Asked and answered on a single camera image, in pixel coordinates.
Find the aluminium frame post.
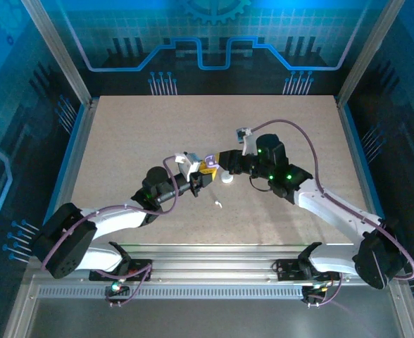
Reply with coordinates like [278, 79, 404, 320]
[335, 0, 407, 108]
[19, 0, 99, 106]

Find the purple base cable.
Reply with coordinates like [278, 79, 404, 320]
[303, 276, 356, 318]
[90, 263, 154, 308]

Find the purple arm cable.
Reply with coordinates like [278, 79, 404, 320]
[39, 156, 180, 272]
[249, 118, 414, 281]

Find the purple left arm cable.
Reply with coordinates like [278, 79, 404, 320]
[39, 156, 180, 272]

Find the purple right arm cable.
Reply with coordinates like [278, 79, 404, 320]
[249, 118, 414, 281]

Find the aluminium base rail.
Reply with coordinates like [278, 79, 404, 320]
[27, 242, 405, 288]

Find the grey slotted cable duct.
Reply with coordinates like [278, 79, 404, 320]
[37, 285, 305, 299]

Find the aluminium side rail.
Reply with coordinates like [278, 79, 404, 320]
[2, 98, 101, 338]
[335, 98, 414, 338]

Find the small black controller box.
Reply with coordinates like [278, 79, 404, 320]
[105, 281, 130, 297]
[302, 284, 330, 300]

